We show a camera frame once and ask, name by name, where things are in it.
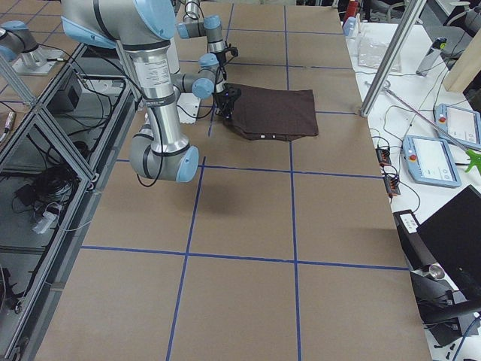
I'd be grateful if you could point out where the near teach pendant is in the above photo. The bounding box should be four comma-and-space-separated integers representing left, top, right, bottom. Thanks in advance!
402, 135, 461, 188

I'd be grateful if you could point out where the aluminium frame post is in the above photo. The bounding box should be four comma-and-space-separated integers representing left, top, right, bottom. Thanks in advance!
360, 0, 427, 117

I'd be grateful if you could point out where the orange black electronics board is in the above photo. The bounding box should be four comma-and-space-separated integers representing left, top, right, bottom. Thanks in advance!
375, 146, 401, 199

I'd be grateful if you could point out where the black laptop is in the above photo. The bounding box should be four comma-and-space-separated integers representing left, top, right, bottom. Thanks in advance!
418, 185, 480, 299

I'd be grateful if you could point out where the brown t-shirt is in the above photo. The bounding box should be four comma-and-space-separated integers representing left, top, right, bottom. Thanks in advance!
222, 83, 319, 141

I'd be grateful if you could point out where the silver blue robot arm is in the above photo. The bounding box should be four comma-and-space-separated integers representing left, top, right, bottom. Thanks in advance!
62, 1, 238, 76
62, 1, 230, 183

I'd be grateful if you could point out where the red cylinder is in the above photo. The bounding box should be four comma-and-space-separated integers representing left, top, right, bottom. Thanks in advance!
343, 0, 358, 22

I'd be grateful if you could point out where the white column pedestal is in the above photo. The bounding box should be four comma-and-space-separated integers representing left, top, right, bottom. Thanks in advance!
165, 0, 203, 125

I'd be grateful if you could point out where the teach pendant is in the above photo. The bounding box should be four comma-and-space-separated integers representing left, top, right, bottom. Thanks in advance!
434, 104, 480, 150
402, 135, 461, 188

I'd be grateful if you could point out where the black camera stand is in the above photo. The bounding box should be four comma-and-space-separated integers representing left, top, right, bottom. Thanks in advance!
393, 210, 480, 346

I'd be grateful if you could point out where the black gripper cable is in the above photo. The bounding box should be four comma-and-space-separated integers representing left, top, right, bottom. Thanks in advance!
135, 67, 226, 187

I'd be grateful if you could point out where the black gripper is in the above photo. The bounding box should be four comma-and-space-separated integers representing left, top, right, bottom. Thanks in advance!
215, 91, 234, 119
216, 52, 227, 65

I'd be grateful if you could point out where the far teach pendant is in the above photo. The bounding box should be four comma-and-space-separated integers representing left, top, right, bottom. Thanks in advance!
434, 104, 480, 150

